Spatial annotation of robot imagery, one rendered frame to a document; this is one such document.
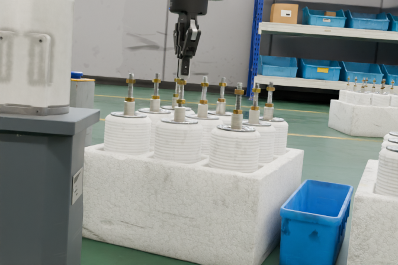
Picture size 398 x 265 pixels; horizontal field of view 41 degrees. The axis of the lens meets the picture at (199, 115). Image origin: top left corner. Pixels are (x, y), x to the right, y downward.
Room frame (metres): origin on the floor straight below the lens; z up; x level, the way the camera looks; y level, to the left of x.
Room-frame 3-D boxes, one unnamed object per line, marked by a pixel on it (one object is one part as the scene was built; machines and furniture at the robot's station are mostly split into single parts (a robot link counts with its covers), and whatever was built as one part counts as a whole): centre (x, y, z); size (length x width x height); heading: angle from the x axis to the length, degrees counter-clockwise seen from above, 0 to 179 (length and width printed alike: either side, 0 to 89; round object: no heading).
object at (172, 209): (1.17, -0.01, 0.09); 0.39 x 0.39 x 0.18; 68
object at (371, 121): (3.30, -1.06, 0.09); 0.39 x 0.39 x 0.18; 6
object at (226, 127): (1.02, -0.07, 0.25); 0.08 x 0.08 x 0.01
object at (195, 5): (1.06, 0.04, 0.46); 0.08 x 0.08 x 0.09
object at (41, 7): (0.67, 0.21, 0.39); 0.09 x 0.09 x 0.17; 89
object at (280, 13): (5.61, -0.79, 0.89); 0.31 x 0.24 x 0.20; 179
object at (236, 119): (1.02, -0.07, 0.26); 0.02 x 0.02 x 0.03
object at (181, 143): (1.06, 0.04, 0.16); 0.10 x 0.10 x 0.18
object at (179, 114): (1.06, 0.04, 0.26); 0.02 x 0.02 x 0.03
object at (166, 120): (1.06, 0.04, 0.25); 0.08 x 0.08 x 0.01
